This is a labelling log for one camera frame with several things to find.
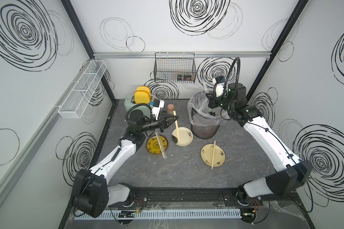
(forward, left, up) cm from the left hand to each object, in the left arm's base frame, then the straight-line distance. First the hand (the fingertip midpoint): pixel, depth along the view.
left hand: (177, 118), depth 67 cm
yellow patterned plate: (+2, +15, -33) cm, 36 cm away
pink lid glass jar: (+27, +4, -22) cm, 35 cm away
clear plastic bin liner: (+8, -14, -6) cm, 17 cm away
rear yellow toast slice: (+33, +23, -10) cm, 41 cm away
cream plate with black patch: (+10, -7, -32) cm, 34 cm away
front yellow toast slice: (+27, +23, -13) cm, 38 cm away
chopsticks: (-3, -24, -30) cm, 39 cm away
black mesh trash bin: (+7, -18, -22) cm, 30 cm away
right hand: (+14, -16, +4) cm, 22 cm away
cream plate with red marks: (-3, -20, -31) cm, 37 cm away
